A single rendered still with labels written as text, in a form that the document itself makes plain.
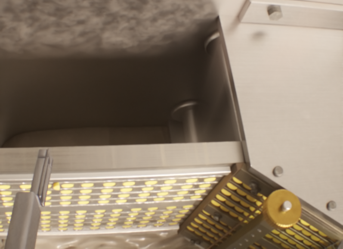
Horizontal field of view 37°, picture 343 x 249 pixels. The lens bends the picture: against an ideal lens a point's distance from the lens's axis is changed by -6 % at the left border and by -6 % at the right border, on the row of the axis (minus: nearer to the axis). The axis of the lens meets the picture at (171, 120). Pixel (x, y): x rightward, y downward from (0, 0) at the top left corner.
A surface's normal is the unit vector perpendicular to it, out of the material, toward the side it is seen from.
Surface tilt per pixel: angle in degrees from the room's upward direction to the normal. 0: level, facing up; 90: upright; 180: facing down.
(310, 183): 90
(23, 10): 0
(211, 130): 90
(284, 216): 90
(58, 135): 92
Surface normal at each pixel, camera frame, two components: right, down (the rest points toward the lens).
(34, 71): 0.13, 0.90
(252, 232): -0.49, 0.72
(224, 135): 0.22, -0.44
